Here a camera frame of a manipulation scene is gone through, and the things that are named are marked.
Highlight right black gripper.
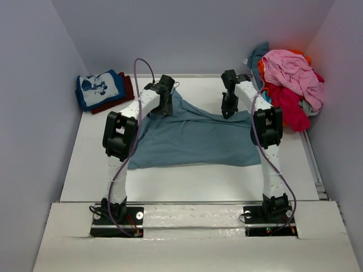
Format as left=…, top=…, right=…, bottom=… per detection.
left=221, top=92, right=239, bottom=117

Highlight grey-blue t shirt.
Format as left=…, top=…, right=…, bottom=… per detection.
left=128, top=92, right=260, bottom=170

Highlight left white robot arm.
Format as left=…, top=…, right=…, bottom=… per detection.
left=100, top=75, right=175, bottom=224

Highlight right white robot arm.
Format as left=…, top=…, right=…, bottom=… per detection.
left=221, top=69, right=292, bottom=224

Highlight folded dark red t shirt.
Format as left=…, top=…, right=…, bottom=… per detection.
left=90, top=71, right=136, bottom=115

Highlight light blue t shirt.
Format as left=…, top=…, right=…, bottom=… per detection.
left=261, top=91, right=272, bottom=104

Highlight teal t shirt in pile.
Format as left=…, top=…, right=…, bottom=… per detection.
left=247, top=41, right=269, bottom=77

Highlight pink t shirt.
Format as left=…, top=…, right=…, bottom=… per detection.
left=261, top=50, right=324, bottom=112

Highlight magenta t shirt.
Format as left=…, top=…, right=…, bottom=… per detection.
left=266, top=73, right=324, bottom=132

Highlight folded blue mickey t shirt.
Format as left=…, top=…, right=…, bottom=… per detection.
left=75, top=70, right=125, bottom=112

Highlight grey white t shirt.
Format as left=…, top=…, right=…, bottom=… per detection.
left=298, top=100, right=320, bottom=117

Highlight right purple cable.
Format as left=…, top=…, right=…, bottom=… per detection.
left=239, top=74, right=297, bottom=235

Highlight purple cable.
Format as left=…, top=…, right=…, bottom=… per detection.
left=102, top=58, right=155, bottom=237
left=239, top=74, right=297, bottom=235

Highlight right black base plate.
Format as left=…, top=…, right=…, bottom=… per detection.
left=238, top=206, right=298, bottom=237

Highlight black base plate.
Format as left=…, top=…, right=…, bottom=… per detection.
left=89, top=205, right=144, bottom=239
left=238, top=206, right=298, bottom=237

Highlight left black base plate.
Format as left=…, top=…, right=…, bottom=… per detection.
left=89, top=205, right=144, bottom=239

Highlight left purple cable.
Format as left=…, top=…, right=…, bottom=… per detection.
left=102, top=58, right=155, bottom=237

